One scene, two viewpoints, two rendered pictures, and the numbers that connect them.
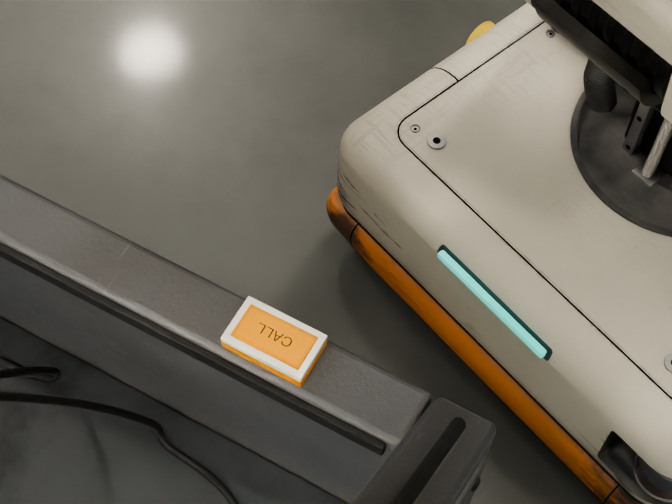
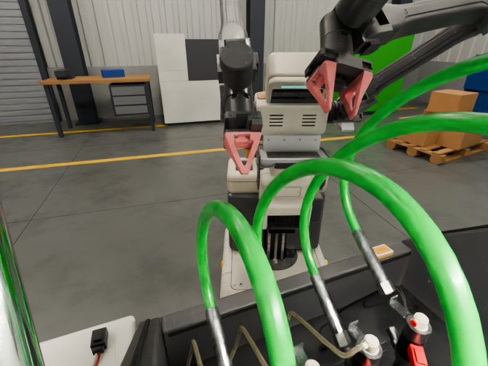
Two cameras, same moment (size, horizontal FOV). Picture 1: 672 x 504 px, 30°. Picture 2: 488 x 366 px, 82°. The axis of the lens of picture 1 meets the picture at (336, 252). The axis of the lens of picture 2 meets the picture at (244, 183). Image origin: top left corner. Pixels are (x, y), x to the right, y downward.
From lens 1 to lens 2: 0.70 m
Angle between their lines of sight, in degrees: 46
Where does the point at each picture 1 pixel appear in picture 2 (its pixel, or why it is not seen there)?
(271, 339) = (382, 250)
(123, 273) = (348, 264)
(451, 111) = (236, 277)
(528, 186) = not seen: hidden behind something
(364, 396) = (398, 248)
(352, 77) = (192, 301)
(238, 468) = (377, 298)
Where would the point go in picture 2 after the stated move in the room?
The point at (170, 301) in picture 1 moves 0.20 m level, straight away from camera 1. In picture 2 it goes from (360, 261) to (282, 237)
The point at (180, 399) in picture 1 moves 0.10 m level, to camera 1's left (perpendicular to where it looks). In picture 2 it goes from (359, 295) to (341, 320)
